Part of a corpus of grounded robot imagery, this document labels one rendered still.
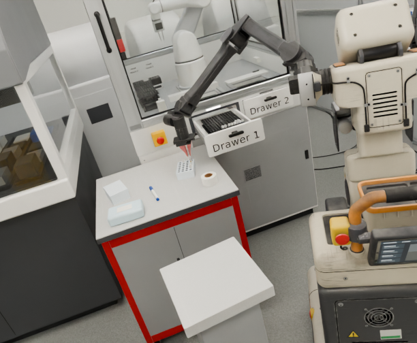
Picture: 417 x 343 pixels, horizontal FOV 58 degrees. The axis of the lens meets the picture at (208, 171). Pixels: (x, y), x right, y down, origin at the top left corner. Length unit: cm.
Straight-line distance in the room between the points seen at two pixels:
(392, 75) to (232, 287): 79
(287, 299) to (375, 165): 99
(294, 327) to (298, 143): 104
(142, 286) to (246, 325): 66
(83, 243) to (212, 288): 108
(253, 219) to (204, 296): 136
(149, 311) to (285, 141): 122
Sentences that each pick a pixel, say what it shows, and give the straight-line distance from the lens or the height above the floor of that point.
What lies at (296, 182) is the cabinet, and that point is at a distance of 246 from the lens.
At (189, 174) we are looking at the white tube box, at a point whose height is 78.
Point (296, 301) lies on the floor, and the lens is 212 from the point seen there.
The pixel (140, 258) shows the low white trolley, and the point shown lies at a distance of 169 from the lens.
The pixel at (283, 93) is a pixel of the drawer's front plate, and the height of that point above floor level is 90.
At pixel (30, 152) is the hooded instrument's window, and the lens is 184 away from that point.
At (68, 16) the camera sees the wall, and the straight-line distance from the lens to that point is 505.
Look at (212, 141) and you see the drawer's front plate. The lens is 177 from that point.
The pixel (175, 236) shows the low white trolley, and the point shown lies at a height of 63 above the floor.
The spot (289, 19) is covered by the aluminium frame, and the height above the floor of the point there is 127.
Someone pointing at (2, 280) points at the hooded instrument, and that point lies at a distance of 228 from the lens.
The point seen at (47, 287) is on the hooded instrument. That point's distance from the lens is 229.
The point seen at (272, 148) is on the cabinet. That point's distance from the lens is 229.
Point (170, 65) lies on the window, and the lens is 201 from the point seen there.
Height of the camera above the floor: 158
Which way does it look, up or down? 27 degrees down
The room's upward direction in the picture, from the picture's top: 15 degrees counter-clockwise
